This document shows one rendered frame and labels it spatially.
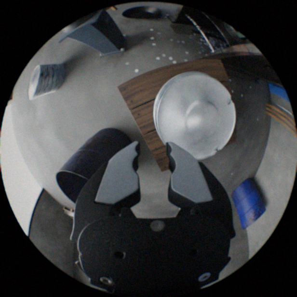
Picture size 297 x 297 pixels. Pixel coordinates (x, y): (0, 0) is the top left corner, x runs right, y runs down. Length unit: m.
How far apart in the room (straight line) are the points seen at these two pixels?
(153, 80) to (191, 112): 0.15
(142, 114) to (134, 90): 0.08
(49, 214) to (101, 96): 3.99
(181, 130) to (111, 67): 0.61
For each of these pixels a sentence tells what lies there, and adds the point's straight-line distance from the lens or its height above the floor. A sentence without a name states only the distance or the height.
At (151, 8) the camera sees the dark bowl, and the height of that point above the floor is 0.04.
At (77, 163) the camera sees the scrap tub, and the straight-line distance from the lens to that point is 0.43.
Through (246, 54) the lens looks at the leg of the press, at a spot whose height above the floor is 0.46.
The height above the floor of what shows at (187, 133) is 0.39.
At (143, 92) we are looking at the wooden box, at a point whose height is 0.35.
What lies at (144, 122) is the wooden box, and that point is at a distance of 0.34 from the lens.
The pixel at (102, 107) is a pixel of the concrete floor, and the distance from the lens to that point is 0.75.
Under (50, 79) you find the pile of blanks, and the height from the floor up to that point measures 0.18.
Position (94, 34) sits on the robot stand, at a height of 0.33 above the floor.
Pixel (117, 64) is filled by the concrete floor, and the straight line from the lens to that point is 0.74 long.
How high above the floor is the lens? 0.67
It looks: 58 degrees down
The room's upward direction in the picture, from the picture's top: 179 degrees counter-clockwise
